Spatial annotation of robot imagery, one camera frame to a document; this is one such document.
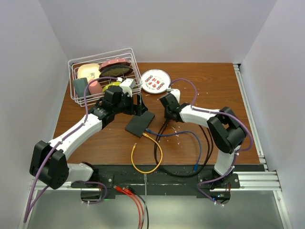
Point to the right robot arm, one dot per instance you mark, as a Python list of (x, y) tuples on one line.
[(227, 131)]

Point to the cream square plate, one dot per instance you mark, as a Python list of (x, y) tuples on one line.
[(89, 71)]

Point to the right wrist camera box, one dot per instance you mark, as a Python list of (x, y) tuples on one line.
[(175, 92)]

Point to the green plate in rack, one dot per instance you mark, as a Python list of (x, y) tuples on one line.
[(110, 86)]

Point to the black network switch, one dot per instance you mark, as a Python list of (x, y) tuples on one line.
[(138, 124)]

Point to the white round printed plate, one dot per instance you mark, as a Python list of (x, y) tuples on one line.
[(155, 81)]

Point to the dark olive plate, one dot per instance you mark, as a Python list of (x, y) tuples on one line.
[(116, 71)]

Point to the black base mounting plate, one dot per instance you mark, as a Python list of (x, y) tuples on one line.
[(162, 184)]

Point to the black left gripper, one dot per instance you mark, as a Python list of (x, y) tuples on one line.
[(141, 107)]

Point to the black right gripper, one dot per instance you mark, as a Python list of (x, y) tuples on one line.
[(167, 115)]

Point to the dark grey cup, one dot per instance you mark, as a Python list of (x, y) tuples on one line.
[(80, 87)]

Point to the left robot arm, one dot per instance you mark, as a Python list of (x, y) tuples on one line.
[(49, 161)]

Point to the white wire dish rack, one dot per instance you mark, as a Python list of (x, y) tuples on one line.
[(74, 65)]

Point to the pink cup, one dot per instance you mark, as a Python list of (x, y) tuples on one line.
[(94, 87)]

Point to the pink plate in rack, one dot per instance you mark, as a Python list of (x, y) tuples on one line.
[(112, 62)]

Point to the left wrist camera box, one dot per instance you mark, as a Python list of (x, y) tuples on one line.
[(127, 86)]

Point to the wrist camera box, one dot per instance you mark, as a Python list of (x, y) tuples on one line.
[(127, 86), (175, 92)]

